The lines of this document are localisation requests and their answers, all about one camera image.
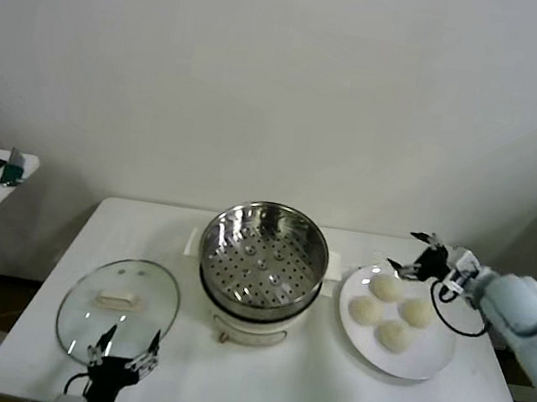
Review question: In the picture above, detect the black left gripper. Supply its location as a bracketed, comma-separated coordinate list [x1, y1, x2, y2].
[79, 318, 164, 402]

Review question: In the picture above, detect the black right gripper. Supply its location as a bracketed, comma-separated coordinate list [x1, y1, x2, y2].
[384, 227, 459, 288]

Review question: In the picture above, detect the white steamed baozi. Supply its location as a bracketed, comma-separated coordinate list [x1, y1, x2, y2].
[373, 317, 417, 356]
[398, 295, 437, 331]
[346, 293, 385, 329]
[367, 272, 405, 304]

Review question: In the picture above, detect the glass lid with white handle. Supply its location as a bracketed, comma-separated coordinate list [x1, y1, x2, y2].
[50, 247, 188, 379]

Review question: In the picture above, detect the stainless steel steamer basket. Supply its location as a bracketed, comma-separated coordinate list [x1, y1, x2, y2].
[177, 191, 351, 323]

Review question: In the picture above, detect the white round plate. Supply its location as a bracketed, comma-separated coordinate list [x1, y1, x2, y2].
[328, 259, 468, 387]

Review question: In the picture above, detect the white electric cooker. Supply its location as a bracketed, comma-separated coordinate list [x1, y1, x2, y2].
[170, 228, 346, 361]

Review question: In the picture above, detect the green circuit board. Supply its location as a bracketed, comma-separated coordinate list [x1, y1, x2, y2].
[0, 144, 30, 190]

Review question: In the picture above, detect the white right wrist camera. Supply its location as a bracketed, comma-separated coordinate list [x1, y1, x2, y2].
[444, 247, 487, 299]

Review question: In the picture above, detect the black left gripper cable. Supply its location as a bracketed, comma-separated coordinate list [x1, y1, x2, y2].
[62, 370, 95, 401]

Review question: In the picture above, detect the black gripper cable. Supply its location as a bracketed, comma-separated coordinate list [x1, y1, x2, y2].
[424, 278, 497, 341]
[62, 370, 95, 401]

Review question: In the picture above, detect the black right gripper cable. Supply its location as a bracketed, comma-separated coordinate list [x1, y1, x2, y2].
[424, 278, 497, 341]

